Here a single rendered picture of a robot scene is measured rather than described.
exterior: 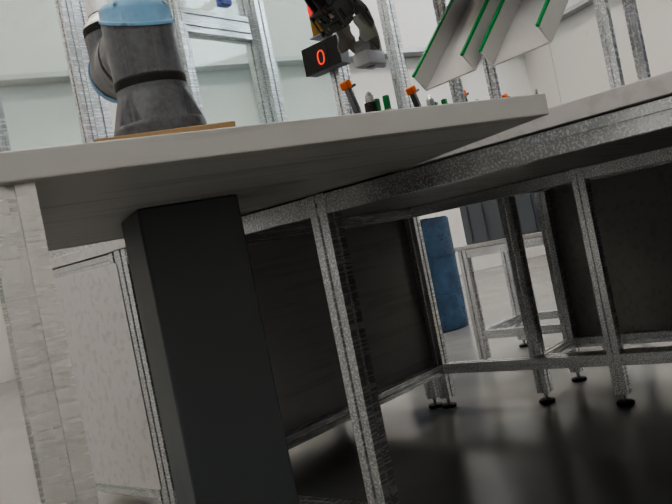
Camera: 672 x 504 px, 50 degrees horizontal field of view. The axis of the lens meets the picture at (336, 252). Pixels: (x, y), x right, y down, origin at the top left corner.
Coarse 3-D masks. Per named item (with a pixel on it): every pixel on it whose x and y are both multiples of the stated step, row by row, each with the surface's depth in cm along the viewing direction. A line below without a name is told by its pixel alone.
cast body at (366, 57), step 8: (360, 40) 160; (360, 48) 160; (368, 48) 158; (376, 48) 160; (360, 56) 159; (368, 56) 157; (376, 56) 159; (384, 56) 162; (360, 64) 159; (368, 64) 159; (376, 64) 161; (384, 64) 162
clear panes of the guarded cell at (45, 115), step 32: (0, 0) 224; (32, 0) 212; (0, 32) 227; (32, 32) 215; (0, 64) 230; (32, 64) 217; (64, 64) 206; (0, 96) 232; (32, 96) 219; (64, 96) 208; (32, 128) 222; (64, 128) 210
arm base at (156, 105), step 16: (128, 80) 113; (144, 80) 112; (160, 80) 113; (176, 80) 115; (128, 96) 113; (144, 96) 112; (160, 96) 112; (176, 96) 114; (192, 96) 118; (128, 112) 113; (144, 112) 111; (160, 112) 111; (176, 112) 112; (192, 112) 116; (128, 128) 112; (144, 128) 111; (160, 128) 111
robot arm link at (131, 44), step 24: (120, 0) 113; (144, 0) 113; (120, 24) 112; (144, 24) 112; (168, 24) 115; (120, 48) 113; (144, 48) 112; (168, 48) 114; (120, 72) 113; (144, 72) 112
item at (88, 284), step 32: (64, 256) 212; (96, 256) 201; (64, 288) 215; (96, 288) 203; (64, 320) 217; (96, 320) 206; (128, 320) 196; (96, 352) 208; (128, 352) 197; (96, 384) 210; (128, 384) 199; (96, 416) 212; (128, 416) 201; (96, 448) 215; (128, 448) 203; (96, 480) 217; (128, 480) 205; (160, 480) 196
